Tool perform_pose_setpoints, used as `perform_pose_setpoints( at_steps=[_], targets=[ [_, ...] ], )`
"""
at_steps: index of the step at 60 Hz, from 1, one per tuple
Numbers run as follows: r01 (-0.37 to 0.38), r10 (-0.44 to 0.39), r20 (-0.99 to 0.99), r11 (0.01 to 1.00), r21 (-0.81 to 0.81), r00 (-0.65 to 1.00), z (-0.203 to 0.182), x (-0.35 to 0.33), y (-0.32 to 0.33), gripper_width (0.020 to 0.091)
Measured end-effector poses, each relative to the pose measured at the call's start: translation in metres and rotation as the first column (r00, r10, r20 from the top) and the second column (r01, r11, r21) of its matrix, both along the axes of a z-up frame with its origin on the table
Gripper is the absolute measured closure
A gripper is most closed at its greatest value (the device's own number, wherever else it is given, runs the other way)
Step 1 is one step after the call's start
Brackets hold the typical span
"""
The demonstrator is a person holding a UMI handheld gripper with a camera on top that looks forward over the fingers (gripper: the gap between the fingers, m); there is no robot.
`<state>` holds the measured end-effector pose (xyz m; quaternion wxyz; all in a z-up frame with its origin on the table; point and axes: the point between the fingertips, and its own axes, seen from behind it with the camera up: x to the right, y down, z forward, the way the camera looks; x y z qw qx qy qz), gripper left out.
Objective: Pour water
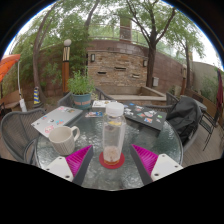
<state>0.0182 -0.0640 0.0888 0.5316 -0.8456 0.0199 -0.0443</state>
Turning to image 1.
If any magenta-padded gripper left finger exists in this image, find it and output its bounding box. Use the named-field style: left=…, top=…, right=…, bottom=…
left=43, top=144, right=95, bottom=187

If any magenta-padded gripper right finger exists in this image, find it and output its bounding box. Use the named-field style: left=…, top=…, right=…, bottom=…
left=129, top=143, right=184, bottom=187

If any clear plastic bottle white cap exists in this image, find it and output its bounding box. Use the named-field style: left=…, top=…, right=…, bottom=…
left=101, top=101, right=128, bottom=166

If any flat round red coaster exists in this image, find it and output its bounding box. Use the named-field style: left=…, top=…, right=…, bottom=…
left=98, top=151, right=126, bottom=170

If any beige ribbed mug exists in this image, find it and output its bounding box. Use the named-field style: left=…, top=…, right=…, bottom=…
left=48, top=125, right=81, bottom=157

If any black laptop with stickers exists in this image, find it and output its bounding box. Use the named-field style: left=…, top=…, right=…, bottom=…
left=123, top=101, right=168, bottom=132

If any silver laptop with stickers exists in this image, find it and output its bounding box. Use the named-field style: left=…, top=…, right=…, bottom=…
left=30, top=105, right=84, bottom=138

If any colourful sticker sheet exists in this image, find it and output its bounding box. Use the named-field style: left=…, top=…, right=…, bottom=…
left=84, top=110, right=104, bottom=118

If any white booklet with stickers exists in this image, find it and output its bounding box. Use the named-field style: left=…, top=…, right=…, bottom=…
left=91, top=99, right=116, bottom=113

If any black jacket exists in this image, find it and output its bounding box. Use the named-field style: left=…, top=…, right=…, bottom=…
left=165, top=95, right=203, bottom=136

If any black metal chair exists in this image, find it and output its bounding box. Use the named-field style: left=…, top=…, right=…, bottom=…
left=199, top=106, right=224, bottom=151

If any green plant in blue pot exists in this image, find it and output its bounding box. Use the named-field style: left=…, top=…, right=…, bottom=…
left=67, top=68, right=96, bottom=110

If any yellow blue striped cone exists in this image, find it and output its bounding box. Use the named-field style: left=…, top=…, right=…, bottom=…
left=32, top=86, right=42, bottom=105

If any wooden bench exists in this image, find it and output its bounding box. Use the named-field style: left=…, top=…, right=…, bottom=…
left=0, top=89, right=22, bottom=111

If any dark forked trunk tree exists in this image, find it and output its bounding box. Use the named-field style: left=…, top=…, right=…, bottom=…
left=119, top=0, right=206, bottom=89

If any maroon closed umbrella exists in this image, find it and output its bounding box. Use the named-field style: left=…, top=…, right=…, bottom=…
left=215, top=68, right=224, bottom=111

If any pale leaning trunk tree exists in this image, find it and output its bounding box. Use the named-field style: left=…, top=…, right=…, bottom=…
left=13, top=0, right=101, bottom=104

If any orange canopy on white pole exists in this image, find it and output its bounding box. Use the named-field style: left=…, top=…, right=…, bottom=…
left=0, top=53, right=28, bottom=113

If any brown lamp post with globe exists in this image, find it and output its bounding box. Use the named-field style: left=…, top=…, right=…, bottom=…
left=61, top=38, right=73, bottom=98

